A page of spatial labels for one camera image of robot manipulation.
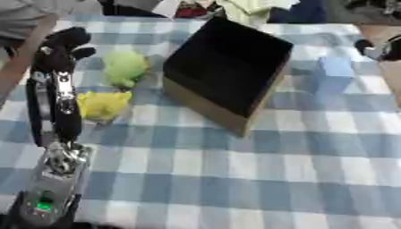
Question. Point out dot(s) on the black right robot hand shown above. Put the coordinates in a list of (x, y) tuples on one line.
[(384, 49)]

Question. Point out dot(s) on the pale yellow cloth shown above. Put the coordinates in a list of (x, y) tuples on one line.
[(254, 10)]

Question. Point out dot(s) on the green fuzzy ball toy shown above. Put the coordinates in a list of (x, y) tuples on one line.
[(124, 68)]

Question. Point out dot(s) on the red and white object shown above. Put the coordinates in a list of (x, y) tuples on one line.
[(194, 9)]

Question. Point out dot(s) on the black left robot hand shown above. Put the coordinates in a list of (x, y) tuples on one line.
[(67, 113)]

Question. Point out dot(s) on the tan box with black inside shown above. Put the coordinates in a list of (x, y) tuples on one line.
[(229, 65)]

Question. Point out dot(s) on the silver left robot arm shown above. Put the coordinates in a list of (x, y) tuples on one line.
[(56, 182)]

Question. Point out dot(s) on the light blue cube block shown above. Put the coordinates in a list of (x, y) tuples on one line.
[(331, 76)]

